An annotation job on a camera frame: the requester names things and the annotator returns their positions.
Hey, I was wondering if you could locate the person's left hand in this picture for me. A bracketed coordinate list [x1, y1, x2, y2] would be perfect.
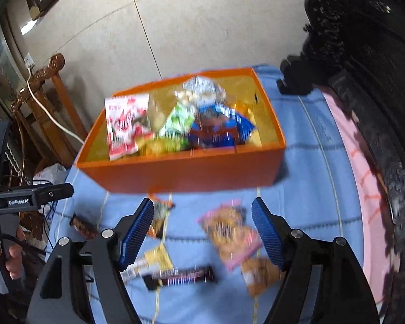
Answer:
[0, 228, 25, 280]

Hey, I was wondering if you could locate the red white snack packet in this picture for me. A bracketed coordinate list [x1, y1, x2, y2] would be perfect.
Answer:
[104, 94, 151, 161]

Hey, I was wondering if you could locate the orange brown pastry packet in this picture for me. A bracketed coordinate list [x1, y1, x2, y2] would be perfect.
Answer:
[239, 256, 285, 298]

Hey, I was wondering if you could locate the gold candy packet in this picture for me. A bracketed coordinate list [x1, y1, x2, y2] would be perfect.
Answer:
[232, 100, 254, 117]

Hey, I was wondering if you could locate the white cable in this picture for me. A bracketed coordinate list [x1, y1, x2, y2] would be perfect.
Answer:
[26, 67, 85, 143]

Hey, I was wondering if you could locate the green snack packet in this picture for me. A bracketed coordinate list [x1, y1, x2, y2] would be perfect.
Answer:
[158, 103, 196, 142]

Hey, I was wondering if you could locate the dark chocolate bar packet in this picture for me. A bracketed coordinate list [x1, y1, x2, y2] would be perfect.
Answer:
[142, 265, 219, 291]

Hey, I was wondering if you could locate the blue quilted blanket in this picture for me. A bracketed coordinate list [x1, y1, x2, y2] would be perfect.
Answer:
[47, 63, 365, 324]

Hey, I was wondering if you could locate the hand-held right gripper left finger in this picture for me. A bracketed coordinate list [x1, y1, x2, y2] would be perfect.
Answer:
[25, 197, 155, 324]

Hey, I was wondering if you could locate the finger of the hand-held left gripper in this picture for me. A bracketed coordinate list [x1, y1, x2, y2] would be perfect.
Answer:
[37, 182, 75, 207]

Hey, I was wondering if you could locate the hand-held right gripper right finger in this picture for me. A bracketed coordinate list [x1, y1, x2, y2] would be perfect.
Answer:
[251, 196, 380, 324]

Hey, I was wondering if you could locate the blue snack packet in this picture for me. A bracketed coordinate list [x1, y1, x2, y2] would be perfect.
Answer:
[188, 104, 256, 150]

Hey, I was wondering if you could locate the orange cardboard box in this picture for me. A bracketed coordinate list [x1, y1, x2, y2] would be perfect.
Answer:
[75, 67, 287, 194]

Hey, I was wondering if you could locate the yellow white snack packet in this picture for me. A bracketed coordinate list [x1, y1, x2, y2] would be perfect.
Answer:
[121, 243, 175, 282]

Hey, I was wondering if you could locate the pink bed sheet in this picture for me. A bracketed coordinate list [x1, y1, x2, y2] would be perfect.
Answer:
[319, 88, 398, 308]

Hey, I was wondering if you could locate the carved wooden chair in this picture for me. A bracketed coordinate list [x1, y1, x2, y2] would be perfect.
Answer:
[10, 53, 89, 167]

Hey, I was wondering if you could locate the silver white snack packet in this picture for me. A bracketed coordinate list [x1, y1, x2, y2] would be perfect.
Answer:
[181, 75, 227, 107]

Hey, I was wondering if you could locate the white plastic bag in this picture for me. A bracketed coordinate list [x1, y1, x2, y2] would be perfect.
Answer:
[33, 163, 69, 185]

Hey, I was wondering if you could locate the black carved bed frame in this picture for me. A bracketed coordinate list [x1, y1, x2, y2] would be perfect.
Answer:
[277, 0, 405, 324]

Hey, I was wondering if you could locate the pink brown snack packet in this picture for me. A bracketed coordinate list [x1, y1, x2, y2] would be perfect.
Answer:
[197, 202, 263, 271]

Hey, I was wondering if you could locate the framed picture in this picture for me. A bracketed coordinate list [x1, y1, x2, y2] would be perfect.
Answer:
[0, 17, 25, 109]

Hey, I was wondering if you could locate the small dark brown packet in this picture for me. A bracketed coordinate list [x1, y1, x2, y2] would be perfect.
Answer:
[69, 214, 99, 239]

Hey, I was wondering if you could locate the small orange dark packet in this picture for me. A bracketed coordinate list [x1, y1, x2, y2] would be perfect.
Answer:
[148, 195, 176, 239]

